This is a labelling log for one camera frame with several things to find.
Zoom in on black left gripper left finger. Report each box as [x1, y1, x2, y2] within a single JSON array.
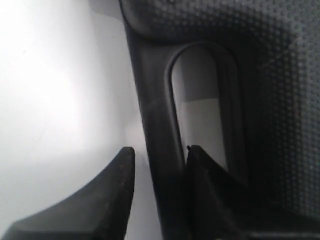
[[3, 147, 136, 240]]

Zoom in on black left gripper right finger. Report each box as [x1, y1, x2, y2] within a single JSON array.
[[186, 145, 320, 240]]

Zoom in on black plastic carrying case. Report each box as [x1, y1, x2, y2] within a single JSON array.
[[120, 0, 320, 240]]

